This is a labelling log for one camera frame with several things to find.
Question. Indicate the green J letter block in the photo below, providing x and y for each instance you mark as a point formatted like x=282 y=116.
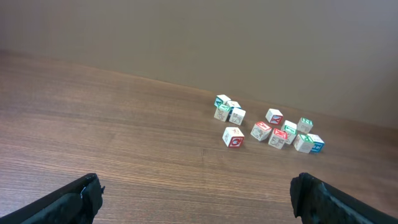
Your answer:
x=291 y=133

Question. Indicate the small picture blue block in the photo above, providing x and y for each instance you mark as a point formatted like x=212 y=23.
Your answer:
x=233 y=104

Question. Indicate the red side picture block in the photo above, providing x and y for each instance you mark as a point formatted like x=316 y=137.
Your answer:
x=274 y=116

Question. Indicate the plain top green block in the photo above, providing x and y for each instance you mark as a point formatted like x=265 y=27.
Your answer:
x=237 y=116

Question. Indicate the red V letter block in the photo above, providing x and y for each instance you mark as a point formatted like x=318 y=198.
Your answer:
x=260 y=130

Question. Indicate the green N letter block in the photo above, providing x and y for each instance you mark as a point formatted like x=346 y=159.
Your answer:
x=304 y=125

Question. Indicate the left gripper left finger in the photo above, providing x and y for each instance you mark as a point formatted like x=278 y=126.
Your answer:
x=77 y=202

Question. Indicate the green A letter block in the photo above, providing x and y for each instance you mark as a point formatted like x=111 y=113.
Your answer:
x=222 y=112

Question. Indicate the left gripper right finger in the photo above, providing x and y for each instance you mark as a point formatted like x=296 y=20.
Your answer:
x=317 y=202

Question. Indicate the red M letter block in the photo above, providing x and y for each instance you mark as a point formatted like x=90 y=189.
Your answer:
x=277 y=138

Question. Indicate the green F letter block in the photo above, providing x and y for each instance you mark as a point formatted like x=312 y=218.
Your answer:
x=303 y=143

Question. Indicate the blue side picture block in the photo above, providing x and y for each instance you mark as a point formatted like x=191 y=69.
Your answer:
x=318 y=143

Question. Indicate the top left teal block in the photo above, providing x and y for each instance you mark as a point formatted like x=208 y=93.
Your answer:
x=221 y=100

